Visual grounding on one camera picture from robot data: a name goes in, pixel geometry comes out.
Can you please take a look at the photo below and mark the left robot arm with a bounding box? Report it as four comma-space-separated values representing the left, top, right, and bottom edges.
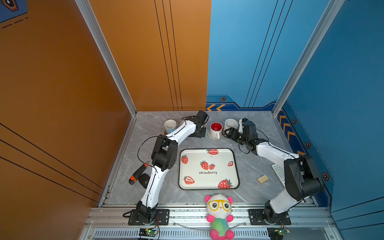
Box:
131, 111, 209, 225

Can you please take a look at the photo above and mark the red interior mug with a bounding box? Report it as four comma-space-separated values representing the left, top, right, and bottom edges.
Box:
209, 122, 223, 140

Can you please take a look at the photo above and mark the small wooden block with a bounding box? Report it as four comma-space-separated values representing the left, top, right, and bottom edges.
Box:
258, 175, 269, 184

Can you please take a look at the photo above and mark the plush panda toy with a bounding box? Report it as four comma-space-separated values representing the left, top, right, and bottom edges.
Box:
205, 194, 235, 240

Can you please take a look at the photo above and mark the blue mug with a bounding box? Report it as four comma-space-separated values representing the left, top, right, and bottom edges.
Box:
164, 119, 178, 134

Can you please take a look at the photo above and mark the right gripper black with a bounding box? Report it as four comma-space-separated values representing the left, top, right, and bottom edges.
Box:
224, 127, 249, 146

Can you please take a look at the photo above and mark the left green circuit board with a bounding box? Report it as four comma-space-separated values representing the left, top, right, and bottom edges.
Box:
138, 228, 159, 240

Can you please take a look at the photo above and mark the right circuit board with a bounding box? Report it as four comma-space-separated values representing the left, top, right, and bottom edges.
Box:
267, 228, 290, 240

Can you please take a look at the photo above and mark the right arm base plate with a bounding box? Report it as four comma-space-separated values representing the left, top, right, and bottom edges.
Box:
248, 209, 292, 226

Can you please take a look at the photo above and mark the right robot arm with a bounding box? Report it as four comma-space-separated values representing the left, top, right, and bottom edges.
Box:
223, 119, 325, 225

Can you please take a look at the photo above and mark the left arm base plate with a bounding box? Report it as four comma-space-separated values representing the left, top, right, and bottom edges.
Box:
128, 209, 170, 226

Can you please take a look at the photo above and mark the white strawberry serving tray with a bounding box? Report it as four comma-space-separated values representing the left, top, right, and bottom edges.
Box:
179, 148, 240, 190

